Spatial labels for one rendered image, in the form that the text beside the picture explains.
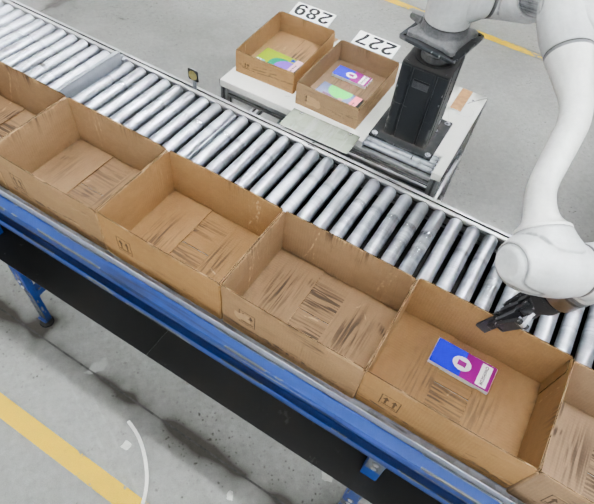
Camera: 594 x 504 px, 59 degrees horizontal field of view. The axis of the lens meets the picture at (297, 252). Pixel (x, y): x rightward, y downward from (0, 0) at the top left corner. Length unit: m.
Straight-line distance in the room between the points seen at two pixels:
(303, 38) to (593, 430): 1.94
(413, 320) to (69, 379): 1.49
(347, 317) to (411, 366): 0.21
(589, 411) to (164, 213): 1.25
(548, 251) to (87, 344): 1.94
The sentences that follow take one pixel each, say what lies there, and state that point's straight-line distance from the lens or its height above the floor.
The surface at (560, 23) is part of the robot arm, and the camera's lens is 1.30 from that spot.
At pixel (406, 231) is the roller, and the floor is 0.75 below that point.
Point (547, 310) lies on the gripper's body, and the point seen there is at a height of 1.21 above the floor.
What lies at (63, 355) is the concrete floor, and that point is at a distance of 2.46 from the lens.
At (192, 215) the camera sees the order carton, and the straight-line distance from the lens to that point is 1.61.
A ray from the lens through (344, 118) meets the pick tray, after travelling 2.15.
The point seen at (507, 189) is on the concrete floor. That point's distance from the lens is 3.29.
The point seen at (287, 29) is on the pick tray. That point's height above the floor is 0.77.
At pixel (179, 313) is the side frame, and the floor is 0.91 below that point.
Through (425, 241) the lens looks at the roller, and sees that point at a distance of 1.83.
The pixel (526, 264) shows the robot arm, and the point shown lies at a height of 1.42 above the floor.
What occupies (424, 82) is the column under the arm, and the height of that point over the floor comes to 1.03.
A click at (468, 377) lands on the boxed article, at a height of 0.91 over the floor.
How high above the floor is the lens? 2.11
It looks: 53 degrees down
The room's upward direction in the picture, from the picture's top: 8 degrees clockwise
